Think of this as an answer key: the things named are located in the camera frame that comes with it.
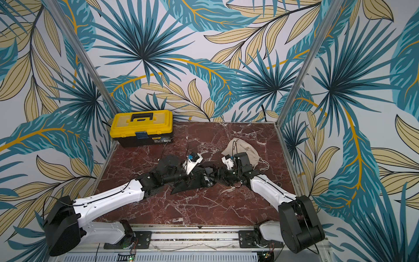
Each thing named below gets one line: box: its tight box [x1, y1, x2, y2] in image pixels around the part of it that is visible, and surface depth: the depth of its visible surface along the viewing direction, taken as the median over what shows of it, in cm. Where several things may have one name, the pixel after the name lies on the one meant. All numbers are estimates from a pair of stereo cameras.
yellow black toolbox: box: [109, 109, 175, 147], surface depth 98 cm
